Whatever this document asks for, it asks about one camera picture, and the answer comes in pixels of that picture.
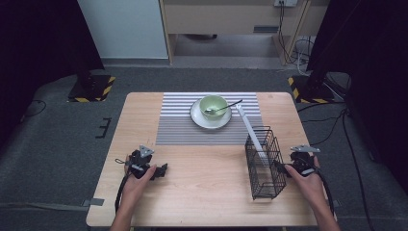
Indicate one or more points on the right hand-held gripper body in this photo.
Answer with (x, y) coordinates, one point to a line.
(303, 162)

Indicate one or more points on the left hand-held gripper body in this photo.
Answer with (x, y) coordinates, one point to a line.
(138, 162)

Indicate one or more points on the person's left hand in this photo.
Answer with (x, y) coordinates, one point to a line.
(138, 187)

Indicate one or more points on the person's right hand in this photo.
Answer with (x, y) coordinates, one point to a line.
(308, 186)

